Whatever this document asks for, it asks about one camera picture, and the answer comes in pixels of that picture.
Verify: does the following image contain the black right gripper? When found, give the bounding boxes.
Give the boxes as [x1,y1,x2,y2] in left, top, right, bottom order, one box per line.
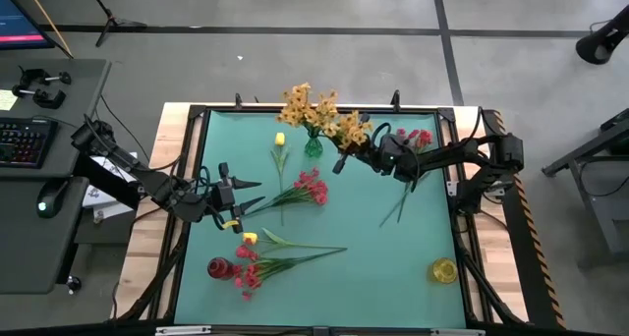
[332,112,399,175]

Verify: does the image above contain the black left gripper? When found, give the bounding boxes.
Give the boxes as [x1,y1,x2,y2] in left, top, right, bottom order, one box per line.
[208,162,266,234]

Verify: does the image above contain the red artificial flower bunch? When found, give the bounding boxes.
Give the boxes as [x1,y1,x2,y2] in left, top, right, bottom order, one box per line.
[245,167,329,217]
[230,245,345,302]
[378,128,434,228]

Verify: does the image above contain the yellow glass vase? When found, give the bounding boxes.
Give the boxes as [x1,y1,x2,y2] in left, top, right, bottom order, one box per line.
[429,256,459,285]

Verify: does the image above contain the green glass vase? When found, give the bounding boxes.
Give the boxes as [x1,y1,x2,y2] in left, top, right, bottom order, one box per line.
[304,134,324,159]

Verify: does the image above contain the red glass vase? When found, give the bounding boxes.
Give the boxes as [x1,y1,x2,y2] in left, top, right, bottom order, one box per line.
[206,256,234,281]

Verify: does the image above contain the white paper sheets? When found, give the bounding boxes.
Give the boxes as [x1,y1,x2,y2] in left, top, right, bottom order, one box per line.
[81,151,140,224]

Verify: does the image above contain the teal table mat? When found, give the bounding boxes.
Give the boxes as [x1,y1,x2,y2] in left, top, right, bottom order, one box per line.
[174,110,467,329]

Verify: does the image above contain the black computer mouse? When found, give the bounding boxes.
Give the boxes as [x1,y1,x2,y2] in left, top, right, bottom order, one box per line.
[36,178,70,219]

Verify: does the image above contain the black hazard-striped table edge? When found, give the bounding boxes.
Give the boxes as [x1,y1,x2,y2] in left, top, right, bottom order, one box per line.
[481,108,566,330]

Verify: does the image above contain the black tripod stand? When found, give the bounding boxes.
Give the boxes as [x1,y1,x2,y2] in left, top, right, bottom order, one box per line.
[82,0,148,48]

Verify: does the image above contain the grey desk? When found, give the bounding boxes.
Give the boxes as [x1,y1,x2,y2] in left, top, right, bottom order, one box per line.
[0,58,113,296]

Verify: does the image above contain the black screw clamp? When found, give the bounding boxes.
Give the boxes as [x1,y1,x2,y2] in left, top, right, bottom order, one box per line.
[11,84,68,110]
[18,66,73,87]

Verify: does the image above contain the backlit black keyboard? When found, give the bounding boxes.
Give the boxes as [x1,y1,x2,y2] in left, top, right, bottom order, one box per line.
[0,117,59,169]

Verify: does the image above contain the pale yellow sticky note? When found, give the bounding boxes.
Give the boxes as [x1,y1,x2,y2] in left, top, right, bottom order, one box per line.
[0,88,19,112]

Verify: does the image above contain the black round stand base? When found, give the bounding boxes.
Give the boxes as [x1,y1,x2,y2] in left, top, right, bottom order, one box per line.
[575,4,629,66]

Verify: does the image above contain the thin yellow rod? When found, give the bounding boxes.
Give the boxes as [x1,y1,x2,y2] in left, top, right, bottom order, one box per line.
[19,0,75,60]

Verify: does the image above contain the monitor with blue screen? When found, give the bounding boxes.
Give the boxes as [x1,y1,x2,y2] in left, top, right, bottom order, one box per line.
[0,0,56,51]

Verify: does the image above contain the black aluminium table frame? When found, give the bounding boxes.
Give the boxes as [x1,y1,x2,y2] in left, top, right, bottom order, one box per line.
[113,102,528,327]

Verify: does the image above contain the silver metal bracket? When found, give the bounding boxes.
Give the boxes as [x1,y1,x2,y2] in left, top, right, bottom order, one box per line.
[154,325,212,336]
[430,328,486,336]

